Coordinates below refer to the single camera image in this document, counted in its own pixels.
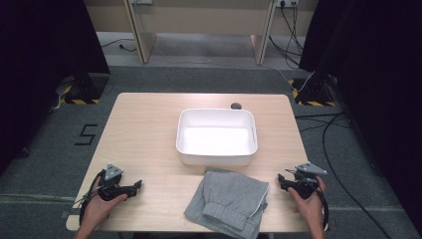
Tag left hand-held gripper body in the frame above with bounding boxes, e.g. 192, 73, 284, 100
97, 163, 129, 202

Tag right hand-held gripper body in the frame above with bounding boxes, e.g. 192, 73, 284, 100
286, 161, 328, 200

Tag grey pants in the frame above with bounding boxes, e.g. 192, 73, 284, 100
183, 167, 271, 239

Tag white plastic bin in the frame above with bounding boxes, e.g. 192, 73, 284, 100
175, 108, 259, 167

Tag person's right hand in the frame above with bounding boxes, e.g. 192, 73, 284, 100
287, 175, 327, 231

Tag person's left hand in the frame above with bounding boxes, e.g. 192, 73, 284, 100
82, 175, 128, 231

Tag stand base with striped tape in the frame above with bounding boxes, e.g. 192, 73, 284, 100
288, 77, 337, 108
59, 73, 110, 106

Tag black curtain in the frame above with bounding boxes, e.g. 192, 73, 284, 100
0, 0, 111, 175
298, 0, 422, 230

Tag light wooden desk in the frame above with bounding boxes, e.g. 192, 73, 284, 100
122, 0, 277, 66

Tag left hand-held gripper cable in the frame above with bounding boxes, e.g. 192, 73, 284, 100
73, 169, 106, 228

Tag hand-held gripper cable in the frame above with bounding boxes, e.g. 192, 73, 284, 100
73, 169, 106, 228
285, 168, 330, 232

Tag right hand-held gripper cable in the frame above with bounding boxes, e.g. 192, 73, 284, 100
285, 168, 330, 232

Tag long black floor cable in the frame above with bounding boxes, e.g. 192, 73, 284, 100
321, 112, 394, 239

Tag black floor cables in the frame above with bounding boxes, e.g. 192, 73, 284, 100
294, 112, 353, 133

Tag thin white floor cable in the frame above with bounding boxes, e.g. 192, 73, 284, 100
153, 44, 316, 94

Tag black cable with plug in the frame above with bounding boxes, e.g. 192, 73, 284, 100
100, 38, 137, 54

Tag black cables at wall socket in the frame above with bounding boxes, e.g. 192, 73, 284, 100
268, 1, 306, 69

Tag white wall socket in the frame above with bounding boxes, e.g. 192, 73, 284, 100
276, 0, 300, 9

